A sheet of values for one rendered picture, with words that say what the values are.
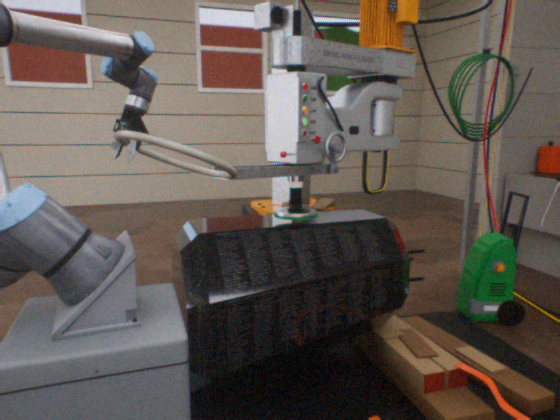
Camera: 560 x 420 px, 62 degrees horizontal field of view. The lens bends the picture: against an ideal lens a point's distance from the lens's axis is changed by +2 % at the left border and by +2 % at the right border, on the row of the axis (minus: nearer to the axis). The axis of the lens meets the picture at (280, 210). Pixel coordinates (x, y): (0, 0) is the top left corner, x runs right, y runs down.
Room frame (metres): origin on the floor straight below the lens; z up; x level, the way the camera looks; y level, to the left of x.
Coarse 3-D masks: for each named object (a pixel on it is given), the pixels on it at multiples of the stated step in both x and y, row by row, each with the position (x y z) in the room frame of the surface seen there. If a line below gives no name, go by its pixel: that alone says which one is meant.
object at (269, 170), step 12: (216, 168) 2.01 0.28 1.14; (240, 168) 1.97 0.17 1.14; (252, 168) 2.01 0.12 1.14; (264, 168) 2.06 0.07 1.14; (276, 168) 2.10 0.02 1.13; (288, 168) 2.16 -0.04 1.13; (300, 168) 2.21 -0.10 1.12; (312, 168) 2.25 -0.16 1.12; (324, 168) 2.33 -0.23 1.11; (336, 168) 2.34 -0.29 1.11
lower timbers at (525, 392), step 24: (360, 336) 2.54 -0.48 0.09; (432, 336) 2.56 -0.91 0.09; (384, 360) 2.27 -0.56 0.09; (408, 384) 2.04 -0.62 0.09; (504, 384) 2.06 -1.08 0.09; (528, 384) 2.06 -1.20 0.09; (432, 408) 1.86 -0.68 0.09; (456, 408) 1.84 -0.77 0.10; (480, 408) 1.85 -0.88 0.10; (528, 408) 1.94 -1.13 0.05; (552, 408) 1.99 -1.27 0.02
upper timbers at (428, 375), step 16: (400, 320) 2.52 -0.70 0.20; (368, 336) 2.43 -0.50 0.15; (384, 352) 2.27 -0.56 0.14; (400, 352) 2.14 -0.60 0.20; (400, 368) 2.12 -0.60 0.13; (416, 368) 2.00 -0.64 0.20; (432, 368) 1.99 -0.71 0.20; (448, 368) 2.00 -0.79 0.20; (416, 384) 1.99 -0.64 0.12; (432, 384) 1.96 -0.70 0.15; (448, 384) 1.98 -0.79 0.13; (464, 384) 2.01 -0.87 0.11
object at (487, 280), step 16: (512, 192) 3.14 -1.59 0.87; (480, 240) 3.12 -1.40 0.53; (496, 240) 2.99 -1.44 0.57; (512, 240) 2.98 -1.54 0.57; (480, 256) 3.00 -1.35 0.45; (496, 256) 2.95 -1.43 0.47; (512, 256) 2.95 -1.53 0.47; (464, 272) 3.13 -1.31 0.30; (480, 272) 2.97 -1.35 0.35; (496, 272) 2.94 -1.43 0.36; (512, 272) 2.96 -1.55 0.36; (464, 288) 3.08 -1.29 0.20; (480, 288) 2.94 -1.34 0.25; (496, 288) 2.95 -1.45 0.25; (512, 288) 2.98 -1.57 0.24; (464, 304) 3.04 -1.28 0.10; (480, 304) 2.94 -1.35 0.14; (496, 304) 2.94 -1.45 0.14; (512, 304) 2.90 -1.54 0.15; (480, 320) 2.98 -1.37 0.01; (496, 320) 2.98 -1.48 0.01; (512, 320) 2.90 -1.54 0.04
